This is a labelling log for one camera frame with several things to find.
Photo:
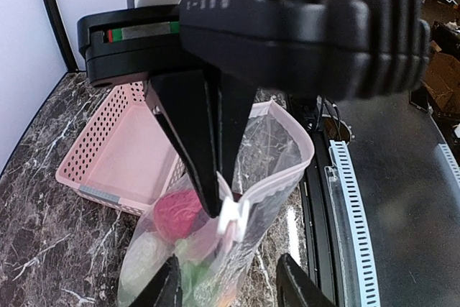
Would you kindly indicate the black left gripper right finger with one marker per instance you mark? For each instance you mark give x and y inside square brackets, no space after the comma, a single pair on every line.
[295,288]

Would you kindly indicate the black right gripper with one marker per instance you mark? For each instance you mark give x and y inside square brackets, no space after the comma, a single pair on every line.
[339,49]

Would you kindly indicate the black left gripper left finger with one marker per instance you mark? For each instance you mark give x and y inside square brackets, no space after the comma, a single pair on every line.
[164,289]

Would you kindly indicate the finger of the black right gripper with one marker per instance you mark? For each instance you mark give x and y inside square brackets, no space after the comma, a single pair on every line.
[179,102]

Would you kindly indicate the white toy cabbage with leaves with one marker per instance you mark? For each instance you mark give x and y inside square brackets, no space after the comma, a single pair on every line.
[145,256]

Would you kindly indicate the clear zip top bag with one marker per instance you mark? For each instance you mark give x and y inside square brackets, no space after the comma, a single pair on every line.
[274,152]

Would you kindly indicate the red toy pomegranate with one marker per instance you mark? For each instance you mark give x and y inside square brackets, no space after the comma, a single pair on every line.
[175,213]

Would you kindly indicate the dark purple toy vegetable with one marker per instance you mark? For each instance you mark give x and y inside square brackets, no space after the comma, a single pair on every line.
[206,236]

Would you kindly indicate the white toy radish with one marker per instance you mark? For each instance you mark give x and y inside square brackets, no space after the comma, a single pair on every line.
[195,258]

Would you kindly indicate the pink perforated plastic basket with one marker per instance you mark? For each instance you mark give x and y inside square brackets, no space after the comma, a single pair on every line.
[122,159]

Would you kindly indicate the white slotted cable duct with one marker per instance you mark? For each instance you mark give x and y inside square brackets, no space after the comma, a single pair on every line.
[363,252]

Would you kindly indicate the black right corner post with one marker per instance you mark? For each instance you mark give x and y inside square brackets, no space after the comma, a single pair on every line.
[61,37]

